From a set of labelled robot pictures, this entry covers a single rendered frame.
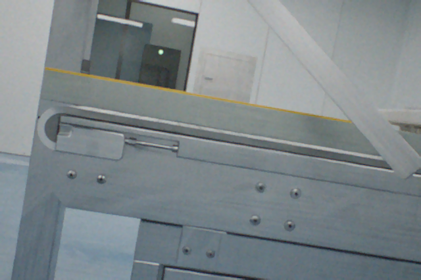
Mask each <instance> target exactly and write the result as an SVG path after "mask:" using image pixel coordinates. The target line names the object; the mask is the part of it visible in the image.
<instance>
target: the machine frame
mask: <svg viewBox="0 0 421 280"><path fill-rule="evenodd" d="M97 4H98V0H54V3H53V11H52V16H51V28H50V33H49V41H48V46H47V54H46V59H45V67H47V68H54V69H58V70H66V71H69V72H77V73H81V72H84V71H82V65H83V61H84V59H87V60H89V58H90V53H91V46H92V41H93V33H94V28H95V21H96V16H97ZM45 67H44V71H43V78H44V73H45ZM84 73H87V72H84ZM42 86H43V79H42V85H41V91H42ZM53 106H76V105H71V104H66V103H59V102H55V101H48V100H43V99H41V93H40V97H39V104H38V110H37V118H36V126H35V130H34V138H33V143H32V151H31V156H30V164H29V169H28V177H27V182H26V190H25V195H24V203H23V207H22V215H21V221H20V228H19V231H18V237H17V242H16V250H15V254H14V262H13V267H12V275H11V280H54V276H55V268H56V266H57V260H58V255H59V247H60V243H61V235H62V227H63V223H64V215H65V210H66V207H64V206H63V204H62V203H61V201H60V200H59V199H58V198H57V196H56V195H55V194H54V192H53V191H52V190H51V188H50V183H51V175H52V171H53V163H54V158H55V150H53V149H50V148H49V147H47V146H46V145H44V144H43V142H42V141H41V139H40V138H39V135H38V132H37V123H38V121H39V118H40V117H41V115H42V114H43V113H44V112H45V111H46V110H47V109H49V108H51V107H53Z"/></svg>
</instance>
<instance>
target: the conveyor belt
mask: <svg viewBox="0 0 421 280"><path fill-rule="evenodd" d="M56 113H65V114H73V115H77V116H85V117H89V118H96V119H101V120H108V121H112V122H120V123H124V124H131V125H136V126H143V127H148V128H154V129H161V130H166V131H173V132H178V133H185V134H190V135H197V136H201V137H208V138H213V139H220V140H225V141H232V142H236V143H243V144H248V145H255V146H259V147H266V148H271V149H278V150H283V151H290V152H298V153H302V154H309V155H313V156H321V157H325V158H333V159H337V160H344V161H349V162H356V163H361V164H367V165H372V166H379V167H384V168H391V166H390V165H389V164H388V163H387V162H386V161H385V160H384V158H383V157H381V156H374V155H369V154H362V153H358V152H351V151H343V150H339V149H332V148H328V147H320V146H316V145H308V144H304V143H297V142H293V141H285V140H281V139H274V138H269V137H262V136H258V135H250V134H246V133H239V132H234V131H228V130H223V129H216V128H209V127H205V126H197V125H193V124H186V123H181V122H170V121H166V120H159V119H154V118H148V117H143V116H136V115H132V114H125V113H120V112H113V111H108V110H101V109H97V108H90V107H85V106H53V107H51V108H49V109H47V110H46V111H45V112H44V113H43V114H42V115H41V117H40V118H39V121H38V123H37V132H38V135H39V138H40V139H41V141H42V142H43V144H44V145H46V146H47V147H49V148H50V149H53V150H55V145H56V143H54V142H52V141H51V140H50V139H48V137H47V136H46V134H45V130H44V127H45V123H46V121H47V119H48V118H49V117H51V116H52V115H54V114H56Z"/></svg>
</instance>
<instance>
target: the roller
mask: <svg viewBox="0 0 421 280"><path fill-rule="evenodd" d="M63 114H65V113H56V114H54V115H52V116H51V117H49V118H48V119H47V121H46V123H45V127H44V130H45V134H46V136H47V137H48V139H50V140H51V141H52V142H54V143H56V140H57V134H58V133H59V128H60V125H59V123H60V117H61V115H63ZM65 115H70V116H77V115H73V114H65ZM77 117H82V118H89V117H85V116H77ZM89 119H93V120H100V121H102V120H101V119H96V118H89Z"/></svg>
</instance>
